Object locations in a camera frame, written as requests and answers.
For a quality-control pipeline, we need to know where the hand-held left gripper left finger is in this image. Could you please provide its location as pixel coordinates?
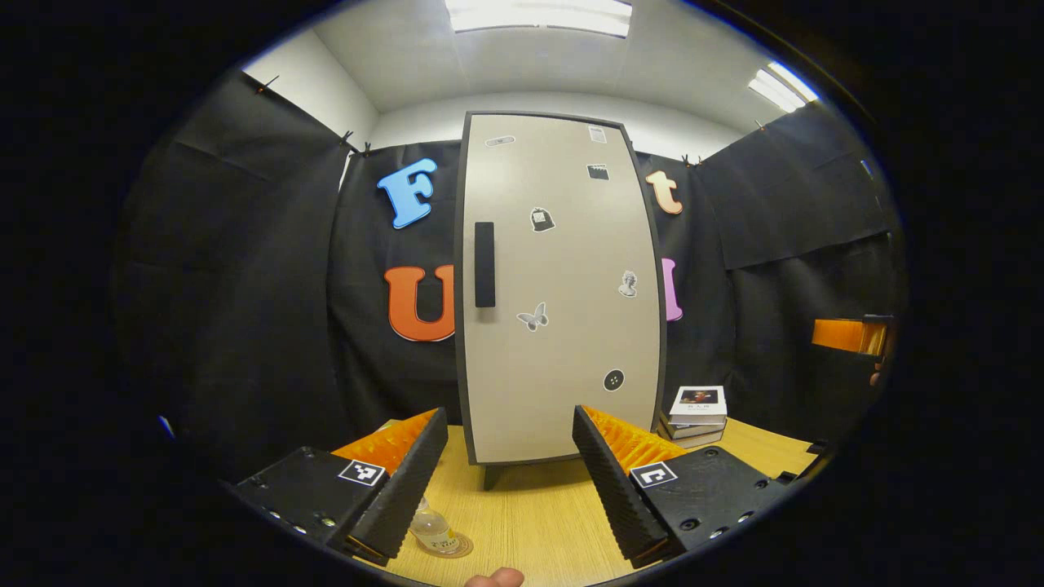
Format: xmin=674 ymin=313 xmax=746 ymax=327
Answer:
xmin=232 ymin=407 xmax=450 ymax=567

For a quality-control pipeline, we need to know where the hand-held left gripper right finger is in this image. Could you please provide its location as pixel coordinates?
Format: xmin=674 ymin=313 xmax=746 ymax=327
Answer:
xmin=571 ymin=404 xmax=794 ymax=570

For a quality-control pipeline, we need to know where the small clear glass bottle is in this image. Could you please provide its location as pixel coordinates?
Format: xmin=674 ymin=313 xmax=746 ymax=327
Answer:
xmin=408 ymin=496 xmax=462 ymax=557

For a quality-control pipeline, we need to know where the round brown coaster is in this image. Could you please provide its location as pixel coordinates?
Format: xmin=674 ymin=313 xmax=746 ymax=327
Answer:
xmin=416 ymin=530 xmax=475 ymax=560

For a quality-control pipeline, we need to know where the beige cabinet door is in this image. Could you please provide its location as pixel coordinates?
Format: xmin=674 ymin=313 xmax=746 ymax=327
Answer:
xmin=460 ymin=115 xmax=663 ymax=466

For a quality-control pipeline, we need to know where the white book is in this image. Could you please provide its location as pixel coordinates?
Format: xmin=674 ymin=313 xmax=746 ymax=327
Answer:
xmin=669 ymin=385 xmax=728 ymax=427

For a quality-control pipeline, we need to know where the black backdrop cloth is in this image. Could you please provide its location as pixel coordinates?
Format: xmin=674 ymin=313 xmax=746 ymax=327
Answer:
xmin=114 ymin=69 xmax=908 ymax=482

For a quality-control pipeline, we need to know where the ceiling light panel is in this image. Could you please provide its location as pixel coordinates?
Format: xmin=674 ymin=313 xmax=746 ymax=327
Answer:
xmin=445 ymin=0 xmax=633 ymax=39
xmin=748 ymin=61 xmax=819 ymax=113

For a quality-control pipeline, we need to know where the black door handle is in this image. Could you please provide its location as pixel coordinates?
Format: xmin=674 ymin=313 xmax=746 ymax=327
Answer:
xmin=474 ymin=221 xmax=497 ymax=309

